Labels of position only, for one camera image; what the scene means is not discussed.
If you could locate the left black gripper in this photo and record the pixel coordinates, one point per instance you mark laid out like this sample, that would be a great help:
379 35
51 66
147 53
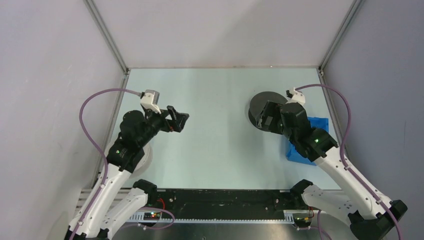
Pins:
168 125

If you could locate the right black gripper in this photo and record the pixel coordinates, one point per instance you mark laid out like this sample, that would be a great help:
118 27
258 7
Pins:
272 109

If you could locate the white cable spool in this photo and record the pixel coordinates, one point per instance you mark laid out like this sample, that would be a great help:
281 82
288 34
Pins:
145 159

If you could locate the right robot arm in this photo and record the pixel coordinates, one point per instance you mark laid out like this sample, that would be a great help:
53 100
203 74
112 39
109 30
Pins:
369 214

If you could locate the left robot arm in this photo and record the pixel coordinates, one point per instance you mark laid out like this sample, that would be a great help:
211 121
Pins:
97 220

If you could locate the blue plastic bin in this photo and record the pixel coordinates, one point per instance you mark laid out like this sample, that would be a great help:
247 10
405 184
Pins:
319 126

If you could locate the left controller board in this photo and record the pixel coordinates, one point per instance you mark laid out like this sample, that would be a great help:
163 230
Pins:
152 216

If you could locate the controller board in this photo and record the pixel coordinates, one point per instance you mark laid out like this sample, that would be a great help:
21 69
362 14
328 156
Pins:
302 223
152 216

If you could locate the right controller board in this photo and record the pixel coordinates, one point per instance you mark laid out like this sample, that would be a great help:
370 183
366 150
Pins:
302 223

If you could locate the black cable spool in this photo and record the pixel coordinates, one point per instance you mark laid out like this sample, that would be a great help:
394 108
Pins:
257 104

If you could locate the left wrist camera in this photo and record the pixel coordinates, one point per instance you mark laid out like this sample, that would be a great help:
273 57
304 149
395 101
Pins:
149 101

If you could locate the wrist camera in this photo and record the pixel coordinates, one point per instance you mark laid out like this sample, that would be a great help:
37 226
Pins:
149 101
295 96

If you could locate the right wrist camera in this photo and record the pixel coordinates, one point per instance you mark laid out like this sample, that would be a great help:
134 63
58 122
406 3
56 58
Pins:
295 96

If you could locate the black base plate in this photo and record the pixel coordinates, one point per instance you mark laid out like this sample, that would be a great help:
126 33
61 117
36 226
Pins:
229 204

